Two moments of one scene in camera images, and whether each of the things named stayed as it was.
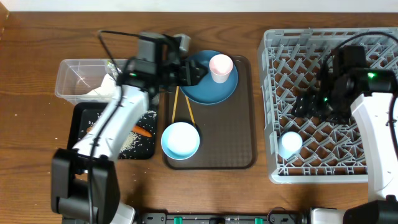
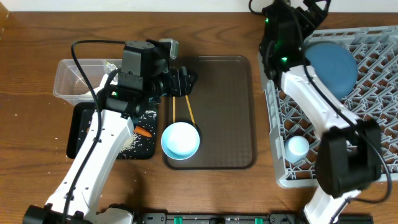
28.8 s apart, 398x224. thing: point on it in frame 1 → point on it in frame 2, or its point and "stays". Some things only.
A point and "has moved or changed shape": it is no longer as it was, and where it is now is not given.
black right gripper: [311, 106] → [301, 16]
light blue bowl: [180, 140] stays
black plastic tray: [142, 142] stays
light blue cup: [289, 144] → [295, 149]
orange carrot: [141, 130] stays
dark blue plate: [208, 91] has moved or changed shape
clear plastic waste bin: [78, 77] stays
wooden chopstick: [191, 112] stays
